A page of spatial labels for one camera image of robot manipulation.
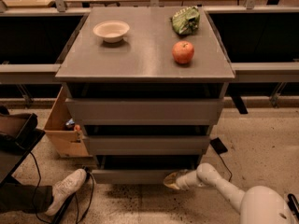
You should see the grey bottom drawer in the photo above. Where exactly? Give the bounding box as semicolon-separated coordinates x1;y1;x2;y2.
91;154;200;186

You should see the dark trouser leg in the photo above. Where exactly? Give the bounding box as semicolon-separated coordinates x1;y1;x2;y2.
0;183;53;213

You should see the cardboard box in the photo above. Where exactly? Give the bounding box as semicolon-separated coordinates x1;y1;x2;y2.
44;88;89;158

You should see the grey drawer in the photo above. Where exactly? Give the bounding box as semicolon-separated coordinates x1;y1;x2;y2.
91;154;200;186
84;125;210;155
65;98;223;125

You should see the black power adapter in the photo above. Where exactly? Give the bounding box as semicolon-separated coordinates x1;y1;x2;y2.
210;138;228;155

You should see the white sneaker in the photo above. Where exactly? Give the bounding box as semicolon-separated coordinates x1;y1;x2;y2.
46;169;87;216

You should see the red apple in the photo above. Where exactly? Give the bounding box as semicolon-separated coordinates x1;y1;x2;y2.
172;41;194;64

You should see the grey drawer cabinet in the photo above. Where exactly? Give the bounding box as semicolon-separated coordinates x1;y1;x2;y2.
55;6;235;173

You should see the black device bottom right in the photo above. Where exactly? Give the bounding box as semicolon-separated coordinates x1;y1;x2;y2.
288;193;299;221

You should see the grey top drawer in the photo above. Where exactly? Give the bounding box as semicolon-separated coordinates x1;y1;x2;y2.
65;98;223;125

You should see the white paper bowl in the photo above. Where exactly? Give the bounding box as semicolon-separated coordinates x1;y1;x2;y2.
93;21;130;43

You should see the brown tray box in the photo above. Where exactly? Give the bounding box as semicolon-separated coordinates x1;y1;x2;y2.
0;113;37;145

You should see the dark side table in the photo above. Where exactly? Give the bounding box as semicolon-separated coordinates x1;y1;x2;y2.
0;129;45;187

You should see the black floor cable right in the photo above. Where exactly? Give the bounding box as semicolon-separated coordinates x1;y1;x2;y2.
218;152;234;183

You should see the green chip bag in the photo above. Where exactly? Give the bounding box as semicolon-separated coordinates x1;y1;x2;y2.
170;7;200;35

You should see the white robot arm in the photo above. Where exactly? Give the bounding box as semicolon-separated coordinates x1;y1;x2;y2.
164;163;298;224

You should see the blue item in box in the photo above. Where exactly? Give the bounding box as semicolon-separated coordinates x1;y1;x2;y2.
65;119;75;130

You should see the grey middle drawer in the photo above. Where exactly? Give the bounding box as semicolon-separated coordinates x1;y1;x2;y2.
84;125;210;155

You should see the black cable left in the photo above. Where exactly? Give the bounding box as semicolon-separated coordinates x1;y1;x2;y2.
28;152;95;224

